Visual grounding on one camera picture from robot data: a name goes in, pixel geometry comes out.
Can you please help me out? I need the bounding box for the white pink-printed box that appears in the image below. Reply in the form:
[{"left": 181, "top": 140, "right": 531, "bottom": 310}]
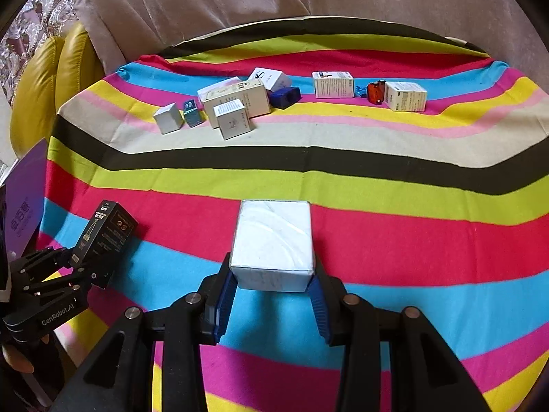
[{"left": 197, "top": 76, "right": 272, "bottom": 129}]

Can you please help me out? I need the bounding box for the black printed box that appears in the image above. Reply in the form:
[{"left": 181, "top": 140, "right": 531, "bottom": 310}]
[{"left": 69, "top": 200, "right": 139, "bottom": 289}]

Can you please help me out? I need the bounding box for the white box with text lines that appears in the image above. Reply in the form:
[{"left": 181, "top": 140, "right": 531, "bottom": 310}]
[{"left": 385, "top": 81, "right": 429, "bottom": 112}]

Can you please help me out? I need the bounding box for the plain white rectangular box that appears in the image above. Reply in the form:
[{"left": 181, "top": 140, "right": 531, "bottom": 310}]
[{"left": 229, "top": 199, "right": 316, "bottom": 293}]

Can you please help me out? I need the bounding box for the small teal holographic box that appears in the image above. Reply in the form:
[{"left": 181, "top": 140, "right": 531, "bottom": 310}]
[{"left": 182, "top": 99, "right": 203, "bottom": 127}]

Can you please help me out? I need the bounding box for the patterned lace curtain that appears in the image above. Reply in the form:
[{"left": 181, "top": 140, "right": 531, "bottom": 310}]
[{"left": 0, "top": 0, "right": 86, "bottom": 104}]

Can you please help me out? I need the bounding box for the person's left hand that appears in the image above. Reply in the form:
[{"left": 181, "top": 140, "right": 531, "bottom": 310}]
[{"left": 1, "top": 342, "right": 50, "bottom": 374}]

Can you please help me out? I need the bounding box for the white box with drawing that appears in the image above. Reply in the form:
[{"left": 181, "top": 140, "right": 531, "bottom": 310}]
[{"left": 213, "top": 99, "right": 254, "bottom": 140}]

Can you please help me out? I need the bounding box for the striped colourful blanket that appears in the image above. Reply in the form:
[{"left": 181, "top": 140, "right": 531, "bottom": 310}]
[{"left": 36, "top": 17, "right": 549, "bottom": 412}]

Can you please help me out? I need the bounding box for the small white cube box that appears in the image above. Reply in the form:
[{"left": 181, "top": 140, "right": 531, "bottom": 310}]
[{"left": 153, "top": 103, "right": 185, "bottom": 135}]

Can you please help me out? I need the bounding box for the yellow leather sofa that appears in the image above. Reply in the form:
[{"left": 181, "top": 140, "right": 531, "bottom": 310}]
[{"left": 9, "top": 23, "right": 106, "bottom": 159}]

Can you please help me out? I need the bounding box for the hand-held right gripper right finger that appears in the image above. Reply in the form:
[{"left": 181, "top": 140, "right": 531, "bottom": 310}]
[{"left": 309, "top": 262, "right": 492, "bottom": 412}]

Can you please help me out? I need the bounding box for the purple flat box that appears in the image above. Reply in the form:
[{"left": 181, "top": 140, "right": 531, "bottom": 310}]
[{"left": 6, "top": 137, "right": 49, "bottom": 258}]

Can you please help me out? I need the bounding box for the white box with curly logo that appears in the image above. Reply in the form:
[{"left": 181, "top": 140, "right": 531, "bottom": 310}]
[{"left": 248, "top": 67, "right": 292, "bottom": 92}]

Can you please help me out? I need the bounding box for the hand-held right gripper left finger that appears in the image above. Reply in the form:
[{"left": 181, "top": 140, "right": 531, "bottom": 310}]
[{"left": 51, "top": 252, "right": 241, "bottom": 412}]

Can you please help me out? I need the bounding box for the white box with picture label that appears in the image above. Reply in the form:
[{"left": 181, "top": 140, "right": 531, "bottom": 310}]
[{"left": 312, "top": 71, "right": 356, "bottom": 99}]

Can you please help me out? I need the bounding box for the dark blue box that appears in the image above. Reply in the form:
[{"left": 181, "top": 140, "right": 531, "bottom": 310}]
[{"left": 268, "top": 87, "right": 301, "bottom": 110}]

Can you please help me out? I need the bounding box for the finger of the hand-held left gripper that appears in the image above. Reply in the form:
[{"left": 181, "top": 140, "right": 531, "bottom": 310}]
[
  {"left": 9, "top": 244, "right": 80, "bottom": 286},
  {"left": 19, "top": 266, "right": 93, "bottom": 305}
]

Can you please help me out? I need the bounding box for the orange box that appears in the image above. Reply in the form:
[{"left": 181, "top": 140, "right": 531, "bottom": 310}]
[{"left": 366, "top": 80, "right": 389, "bottom": 106}]

